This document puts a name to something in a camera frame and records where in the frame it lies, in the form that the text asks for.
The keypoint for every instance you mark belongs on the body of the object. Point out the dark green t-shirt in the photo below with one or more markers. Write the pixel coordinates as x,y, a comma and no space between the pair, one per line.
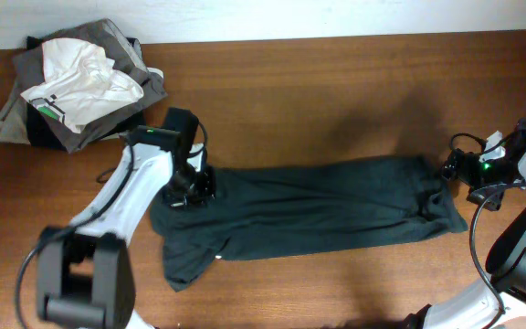
277,212

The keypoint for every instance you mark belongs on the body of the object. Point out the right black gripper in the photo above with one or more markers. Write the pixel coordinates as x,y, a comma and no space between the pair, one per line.
453,169

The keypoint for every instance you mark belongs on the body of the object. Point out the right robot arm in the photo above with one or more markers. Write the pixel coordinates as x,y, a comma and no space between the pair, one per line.
499,294

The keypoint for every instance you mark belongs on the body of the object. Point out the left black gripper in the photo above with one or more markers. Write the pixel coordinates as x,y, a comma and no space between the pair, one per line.
196,193

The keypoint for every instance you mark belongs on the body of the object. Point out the white folded shirt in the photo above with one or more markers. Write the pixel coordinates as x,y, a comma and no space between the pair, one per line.
80,84

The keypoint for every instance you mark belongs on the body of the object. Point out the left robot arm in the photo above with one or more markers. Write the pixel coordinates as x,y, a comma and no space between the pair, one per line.
84,271

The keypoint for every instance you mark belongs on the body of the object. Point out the light grey folded garment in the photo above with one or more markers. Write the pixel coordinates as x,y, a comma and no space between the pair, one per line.
13,118

